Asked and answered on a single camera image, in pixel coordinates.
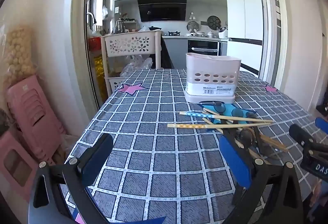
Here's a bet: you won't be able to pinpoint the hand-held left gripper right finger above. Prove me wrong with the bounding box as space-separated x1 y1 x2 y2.
219 133 312 224

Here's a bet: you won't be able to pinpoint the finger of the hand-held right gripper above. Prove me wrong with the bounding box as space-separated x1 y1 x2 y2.
315 117 328 135
289 124 328 155

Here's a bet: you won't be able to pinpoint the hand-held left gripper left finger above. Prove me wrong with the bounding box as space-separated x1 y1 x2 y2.
28 133 114 224

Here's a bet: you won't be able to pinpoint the dark translucent spoon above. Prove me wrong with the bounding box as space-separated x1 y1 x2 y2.
239 128 255 144

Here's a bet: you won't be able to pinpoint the wooden chopstick orange dotted end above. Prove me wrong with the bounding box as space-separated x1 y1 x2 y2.
167 122 272 129

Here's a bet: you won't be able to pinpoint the wooden chopstick blue dotted end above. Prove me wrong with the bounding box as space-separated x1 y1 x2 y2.
179 111 274 122

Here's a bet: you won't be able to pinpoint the pale pink utensil holder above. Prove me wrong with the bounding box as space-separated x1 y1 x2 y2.
184 52 242 105

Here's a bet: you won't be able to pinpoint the teal star sticker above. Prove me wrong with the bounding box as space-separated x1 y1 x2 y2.
200 102 257 126

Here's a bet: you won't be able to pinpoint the grey checked tablecloth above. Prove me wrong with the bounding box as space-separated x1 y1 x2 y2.
64 68 317 224

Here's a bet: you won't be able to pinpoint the pink folding stools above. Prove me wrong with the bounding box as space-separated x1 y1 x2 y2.
6 75 67 163

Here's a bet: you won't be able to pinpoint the pink plastic stool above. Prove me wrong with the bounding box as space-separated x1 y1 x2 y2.
0 132 35 202

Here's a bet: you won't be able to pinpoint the yellow bottles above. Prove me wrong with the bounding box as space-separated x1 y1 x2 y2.
93 56 106 94

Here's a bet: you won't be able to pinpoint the clear plastic bag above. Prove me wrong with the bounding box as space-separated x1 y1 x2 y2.
120 57 153 78

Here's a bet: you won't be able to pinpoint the black built-in oven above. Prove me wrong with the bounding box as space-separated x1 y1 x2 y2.
188 40 221 57

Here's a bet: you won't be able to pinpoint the white flower-pattern storage cart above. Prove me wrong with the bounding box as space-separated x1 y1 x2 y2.
100 30 164 97

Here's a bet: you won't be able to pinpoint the white refrigerator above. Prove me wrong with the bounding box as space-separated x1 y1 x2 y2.
225 0 265 76

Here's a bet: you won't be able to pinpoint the bag of foam balls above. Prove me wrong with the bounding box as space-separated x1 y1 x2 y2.
2 24 37 79

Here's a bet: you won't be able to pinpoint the kitchen faucet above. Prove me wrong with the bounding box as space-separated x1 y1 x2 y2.
86 12 97 33

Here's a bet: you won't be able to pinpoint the black range hood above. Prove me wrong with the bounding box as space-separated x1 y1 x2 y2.
137 0 188 22

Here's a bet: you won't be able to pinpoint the round dark wall pan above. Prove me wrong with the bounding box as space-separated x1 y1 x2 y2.
207 15 221 30

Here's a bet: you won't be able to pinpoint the round metal wall pan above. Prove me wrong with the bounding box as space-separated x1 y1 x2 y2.
186 20 200 33

